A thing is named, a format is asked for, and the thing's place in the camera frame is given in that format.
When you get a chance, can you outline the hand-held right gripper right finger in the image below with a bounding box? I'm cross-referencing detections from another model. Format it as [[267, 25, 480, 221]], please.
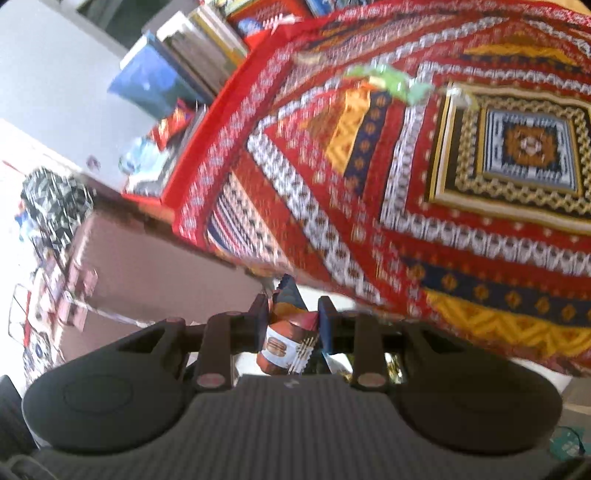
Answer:
[[318, 296, 468, 393]]

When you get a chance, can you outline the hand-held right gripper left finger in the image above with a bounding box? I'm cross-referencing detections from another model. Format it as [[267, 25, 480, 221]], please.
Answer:
[[115, 295, 271, 393]]

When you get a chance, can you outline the burger print snack packet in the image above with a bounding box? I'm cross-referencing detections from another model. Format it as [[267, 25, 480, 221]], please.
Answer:
[[256, 274, 322, 376]]

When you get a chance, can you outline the pink ribbed suitcase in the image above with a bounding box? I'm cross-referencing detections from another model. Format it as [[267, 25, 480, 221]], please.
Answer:
[[54, 208, 265, 366]]

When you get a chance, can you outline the red patterned tablecloth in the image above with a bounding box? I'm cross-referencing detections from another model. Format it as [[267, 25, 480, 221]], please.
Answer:
[[173, 0, 591, 378]]

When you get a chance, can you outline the red snack packet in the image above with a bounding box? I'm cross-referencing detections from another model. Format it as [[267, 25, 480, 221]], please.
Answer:
[[150, 104, 195, 148]]

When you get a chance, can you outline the black white patterned bag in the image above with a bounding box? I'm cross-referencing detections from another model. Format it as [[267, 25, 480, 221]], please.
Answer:
[[21, 168, 94, 252]]

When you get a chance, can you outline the green wrapper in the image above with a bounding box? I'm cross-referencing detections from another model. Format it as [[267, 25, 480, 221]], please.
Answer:
[[345, 64, 433, 106]]

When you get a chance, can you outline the whitish wrapper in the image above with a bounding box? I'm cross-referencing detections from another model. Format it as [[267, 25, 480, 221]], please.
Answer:
[[447, 87, 477, 110]]

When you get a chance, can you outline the stack of books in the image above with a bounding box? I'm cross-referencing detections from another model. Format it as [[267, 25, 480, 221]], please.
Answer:
[[108, 0, 252, 121]]

